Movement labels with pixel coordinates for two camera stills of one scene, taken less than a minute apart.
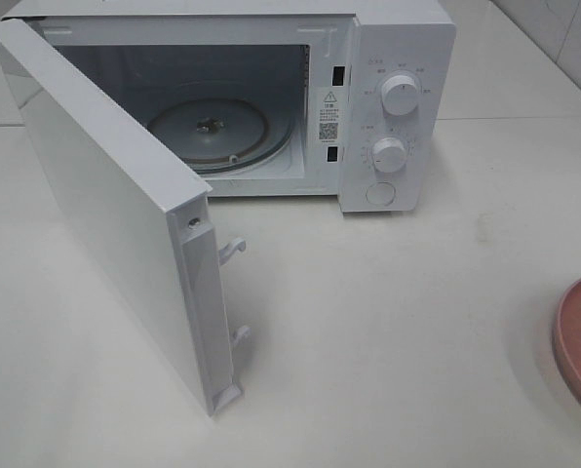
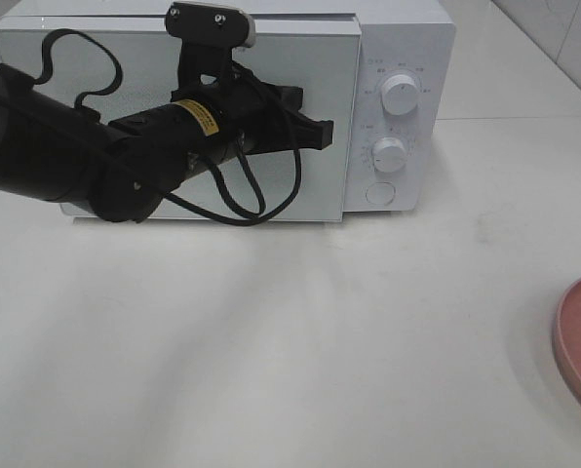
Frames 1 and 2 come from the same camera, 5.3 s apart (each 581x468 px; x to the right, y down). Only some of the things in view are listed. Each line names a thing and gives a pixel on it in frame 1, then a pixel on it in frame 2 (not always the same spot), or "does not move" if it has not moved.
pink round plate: (577, 340) does not move
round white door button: (380, 193) does not move
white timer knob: (389, 154) does not move
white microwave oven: (155, 211) -> (124, 67)
